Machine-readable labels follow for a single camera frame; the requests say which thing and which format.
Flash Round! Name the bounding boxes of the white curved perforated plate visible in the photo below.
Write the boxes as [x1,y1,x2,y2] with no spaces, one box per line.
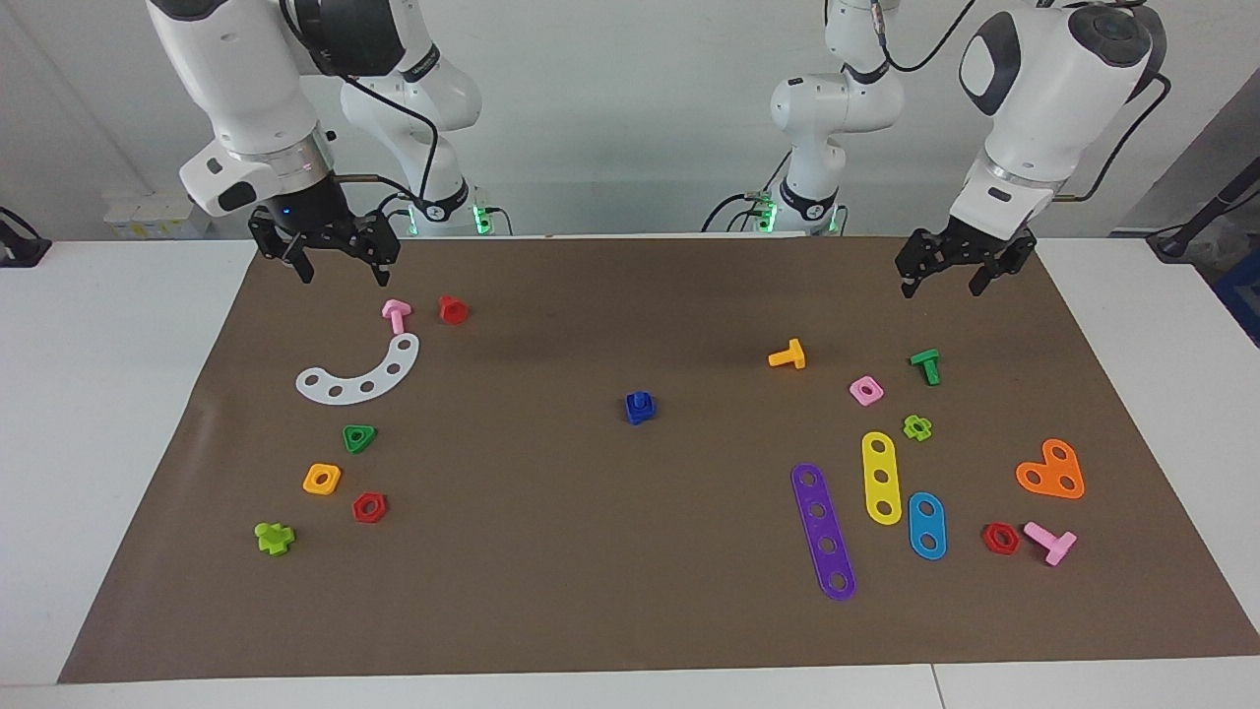
[295,333,421,406]

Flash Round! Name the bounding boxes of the black stand pole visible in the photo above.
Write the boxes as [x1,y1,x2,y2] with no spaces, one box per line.
[1147,162,1260,262]

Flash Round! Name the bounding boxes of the brown table mat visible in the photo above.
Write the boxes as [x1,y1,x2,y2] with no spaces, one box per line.
[57,234,1260,684]

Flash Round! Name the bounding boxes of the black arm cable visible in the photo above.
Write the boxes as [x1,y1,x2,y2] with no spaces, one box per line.
[281,0,441,213]
[876,0,1172,203]

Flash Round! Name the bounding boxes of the yellow three-hole strip plate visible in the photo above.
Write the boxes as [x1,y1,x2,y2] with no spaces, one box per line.
[861,431,904,526]

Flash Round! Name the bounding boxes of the black base cables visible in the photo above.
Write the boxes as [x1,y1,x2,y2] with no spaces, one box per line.
[702,190,779,234]

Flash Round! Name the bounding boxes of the blue two-hole strip plate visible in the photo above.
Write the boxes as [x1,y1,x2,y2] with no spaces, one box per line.
[908,491,948,561]

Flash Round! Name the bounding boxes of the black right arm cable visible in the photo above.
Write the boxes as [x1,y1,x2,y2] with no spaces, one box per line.
[281,0,441,213]

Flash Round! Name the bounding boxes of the black device at table edge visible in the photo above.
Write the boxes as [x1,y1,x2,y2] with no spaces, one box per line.
[0,207,52,268]

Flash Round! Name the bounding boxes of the white background boxes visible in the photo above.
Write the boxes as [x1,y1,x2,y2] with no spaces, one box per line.
[103,192,213,239]

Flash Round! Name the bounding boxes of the blue crate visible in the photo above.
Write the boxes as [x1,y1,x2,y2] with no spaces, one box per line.
[1214,246,1260,348]

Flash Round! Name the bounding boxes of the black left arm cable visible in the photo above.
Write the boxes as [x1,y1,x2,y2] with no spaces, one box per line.
[876,0,1172,203]

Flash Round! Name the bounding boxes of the purple long perforated strip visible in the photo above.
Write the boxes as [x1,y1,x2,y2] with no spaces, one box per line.
[790,463,857,602]

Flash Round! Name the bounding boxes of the orange heart-shaped plate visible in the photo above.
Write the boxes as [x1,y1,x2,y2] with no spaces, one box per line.
[1015,439,1086,500]

